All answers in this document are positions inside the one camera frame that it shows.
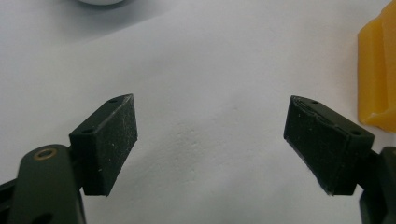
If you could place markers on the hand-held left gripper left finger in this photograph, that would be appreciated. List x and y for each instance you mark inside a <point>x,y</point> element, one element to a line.
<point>104,146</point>

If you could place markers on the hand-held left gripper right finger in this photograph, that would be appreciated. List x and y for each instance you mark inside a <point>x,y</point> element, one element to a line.
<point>327,146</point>

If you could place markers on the yellow plastic block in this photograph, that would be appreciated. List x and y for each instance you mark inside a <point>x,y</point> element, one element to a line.
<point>376,74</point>

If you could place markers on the white round object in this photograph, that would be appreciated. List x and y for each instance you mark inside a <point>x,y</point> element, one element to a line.
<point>101,1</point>

